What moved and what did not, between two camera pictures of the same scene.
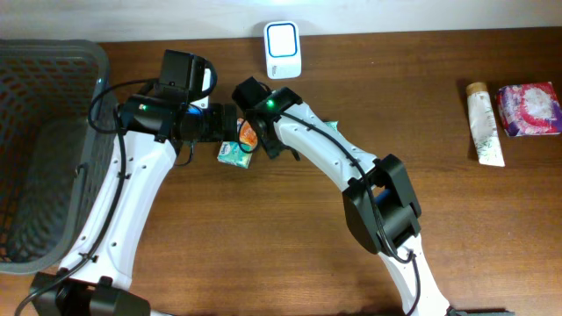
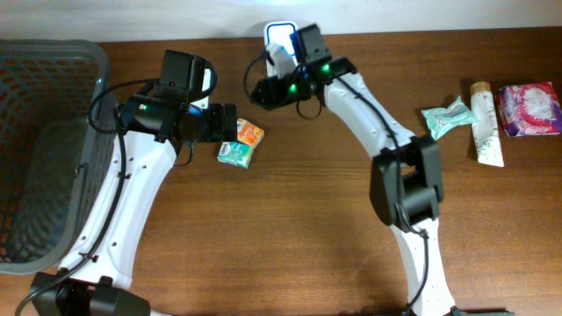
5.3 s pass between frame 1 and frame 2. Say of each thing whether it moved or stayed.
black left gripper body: stayed
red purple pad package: stayed
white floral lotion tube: stayed
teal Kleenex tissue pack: stayed
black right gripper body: moved
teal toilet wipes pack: moved
